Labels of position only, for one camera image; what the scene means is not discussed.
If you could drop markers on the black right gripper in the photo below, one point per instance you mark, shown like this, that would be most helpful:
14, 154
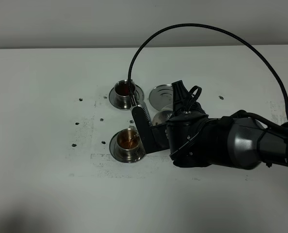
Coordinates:
182, 112

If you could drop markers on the far stainless steel saucer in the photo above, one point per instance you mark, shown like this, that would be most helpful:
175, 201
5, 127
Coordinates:
123, 102

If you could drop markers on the far stainless steel teacup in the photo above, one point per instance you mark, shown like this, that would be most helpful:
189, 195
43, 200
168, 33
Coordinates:
121, 90

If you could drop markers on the near stainless steel teacup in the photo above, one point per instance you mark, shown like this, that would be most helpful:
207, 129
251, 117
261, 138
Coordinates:
128, 139

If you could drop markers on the near stainless steel saucer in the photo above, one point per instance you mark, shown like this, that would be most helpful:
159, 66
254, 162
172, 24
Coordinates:
126, 156

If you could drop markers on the stainless steel teacup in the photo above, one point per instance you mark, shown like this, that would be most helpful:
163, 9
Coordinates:
121, 90
128, 139

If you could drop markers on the stainless steel teapot saucer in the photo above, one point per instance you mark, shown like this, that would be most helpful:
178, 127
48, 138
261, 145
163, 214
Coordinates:
161, 96

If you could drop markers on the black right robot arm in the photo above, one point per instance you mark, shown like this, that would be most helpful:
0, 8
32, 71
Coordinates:
242, 140

